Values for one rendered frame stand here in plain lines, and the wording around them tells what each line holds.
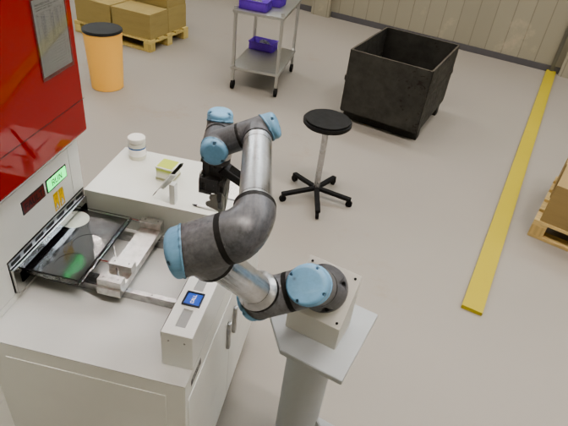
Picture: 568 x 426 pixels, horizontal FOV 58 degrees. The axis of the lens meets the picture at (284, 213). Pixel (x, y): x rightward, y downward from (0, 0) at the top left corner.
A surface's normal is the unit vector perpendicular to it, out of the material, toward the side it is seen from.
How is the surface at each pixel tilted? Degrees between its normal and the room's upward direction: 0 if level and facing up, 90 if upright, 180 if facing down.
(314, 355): 0
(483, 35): 90
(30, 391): 90
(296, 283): 43
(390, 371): 0
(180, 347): 90
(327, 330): 90
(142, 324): 0
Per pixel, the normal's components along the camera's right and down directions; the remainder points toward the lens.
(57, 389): -0.20, 0.56
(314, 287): -0.15, -0.22
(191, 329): 0.11, -0.80
